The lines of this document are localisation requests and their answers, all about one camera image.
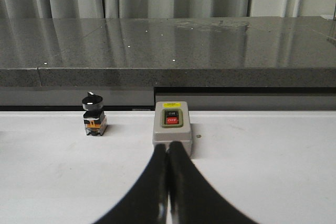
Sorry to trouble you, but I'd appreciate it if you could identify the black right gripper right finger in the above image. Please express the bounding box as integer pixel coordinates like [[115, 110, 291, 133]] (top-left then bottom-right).
[[167, 142, 255, 223]]

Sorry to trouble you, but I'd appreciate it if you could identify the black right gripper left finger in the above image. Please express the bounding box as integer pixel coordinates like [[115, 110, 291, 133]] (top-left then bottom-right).
[[96, 144, 167, 223]]

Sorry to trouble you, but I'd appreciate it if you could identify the grey stone counter ledge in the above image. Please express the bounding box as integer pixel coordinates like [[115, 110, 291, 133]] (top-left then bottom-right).
[[0, 15, 336, 111]]

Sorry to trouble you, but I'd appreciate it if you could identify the grey on-off switch box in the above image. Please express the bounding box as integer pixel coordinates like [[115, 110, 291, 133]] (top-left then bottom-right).
[[152, 101, 193, 155]]

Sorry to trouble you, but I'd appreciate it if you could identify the black rotary selector switch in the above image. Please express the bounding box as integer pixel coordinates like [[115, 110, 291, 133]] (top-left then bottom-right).
[[82, 91, 107, 136]]

